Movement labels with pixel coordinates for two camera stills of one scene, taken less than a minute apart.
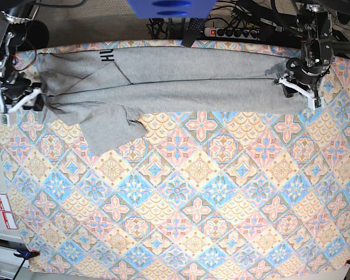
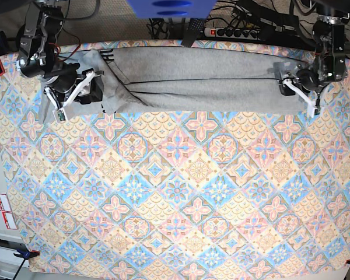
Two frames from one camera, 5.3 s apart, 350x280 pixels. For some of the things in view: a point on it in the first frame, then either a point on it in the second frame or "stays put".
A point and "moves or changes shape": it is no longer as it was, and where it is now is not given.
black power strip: [233, 32] stays put
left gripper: [14, 90] -> [84, 88]
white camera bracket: [4, 116] -> [60, 114]
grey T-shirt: [108, 88] moves or changes shape
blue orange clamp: [25, 255] stays put
